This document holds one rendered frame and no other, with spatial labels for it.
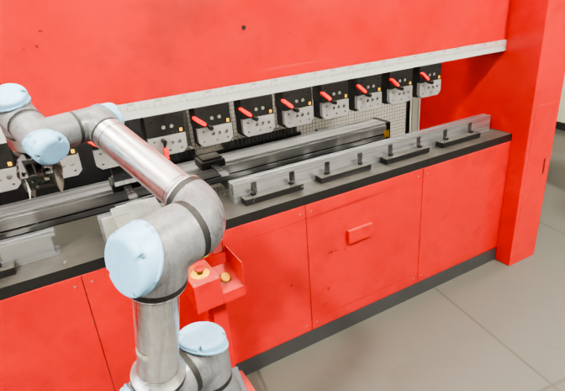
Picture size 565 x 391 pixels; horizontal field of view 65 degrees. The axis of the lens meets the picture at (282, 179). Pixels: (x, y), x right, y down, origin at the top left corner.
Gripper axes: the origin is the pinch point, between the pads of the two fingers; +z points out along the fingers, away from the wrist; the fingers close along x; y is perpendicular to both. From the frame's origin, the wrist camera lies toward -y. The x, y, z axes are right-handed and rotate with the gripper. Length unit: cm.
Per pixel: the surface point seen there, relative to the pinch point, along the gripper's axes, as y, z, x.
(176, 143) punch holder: -34, 29, 45
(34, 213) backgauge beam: -42, 63, -14
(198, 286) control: 19, 49, 37
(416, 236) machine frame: 11, 95, 167
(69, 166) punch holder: -32.0, 28.1, 4.8
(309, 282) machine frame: 15, 96, 96
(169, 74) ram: -48, 6, 46
